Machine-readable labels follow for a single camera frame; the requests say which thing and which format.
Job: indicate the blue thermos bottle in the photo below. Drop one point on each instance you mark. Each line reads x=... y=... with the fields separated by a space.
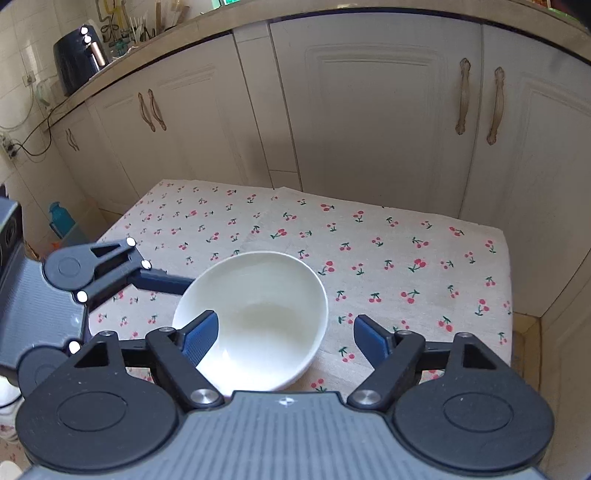
x=61 y=222

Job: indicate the cherry print tablecloth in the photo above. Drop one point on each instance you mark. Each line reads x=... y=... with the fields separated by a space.
x=410 y=271

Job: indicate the black air fryer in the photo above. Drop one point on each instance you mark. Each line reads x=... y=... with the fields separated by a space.
x=78 y=56

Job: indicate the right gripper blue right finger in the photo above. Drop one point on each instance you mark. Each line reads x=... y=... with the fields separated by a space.
x=394 y=357

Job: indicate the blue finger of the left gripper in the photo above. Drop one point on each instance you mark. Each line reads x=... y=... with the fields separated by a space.
x=47 y=364
x=93 y=273

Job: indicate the white floral bowl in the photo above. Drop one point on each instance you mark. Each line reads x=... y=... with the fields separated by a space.
x=272 y=313

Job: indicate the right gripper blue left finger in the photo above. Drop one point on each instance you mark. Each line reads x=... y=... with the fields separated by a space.
x=175 y=354

